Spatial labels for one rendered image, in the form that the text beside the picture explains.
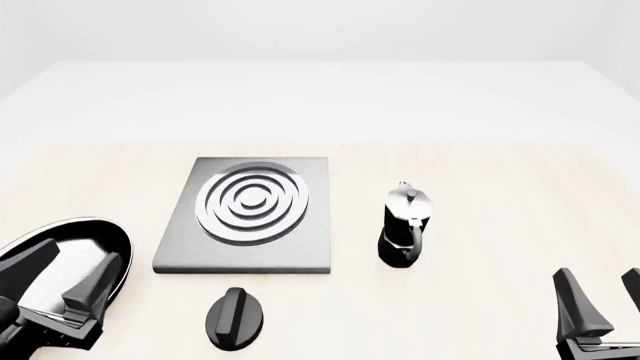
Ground black and silver moka pot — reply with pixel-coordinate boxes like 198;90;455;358
377;180;434;270

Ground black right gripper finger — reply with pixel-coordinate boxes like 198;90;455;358
620;267;640;313
551;267;616;342

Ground grey flat stove plate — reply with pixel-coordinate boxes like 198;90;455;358
152;156;333;276

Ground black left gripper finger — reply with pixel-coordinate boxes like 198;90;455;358
61;251;124;321
0;238;62;306

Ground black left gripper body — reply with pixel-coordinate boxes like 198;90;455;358
0;303;104;352

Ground black frying pan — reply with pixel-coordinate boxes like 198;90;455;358
0;216;135;360

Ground round black stove knob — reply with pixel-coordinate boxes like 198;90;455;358
204;286;265;352

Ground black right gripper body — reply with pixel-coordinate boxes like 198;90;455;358
555;333;640;360

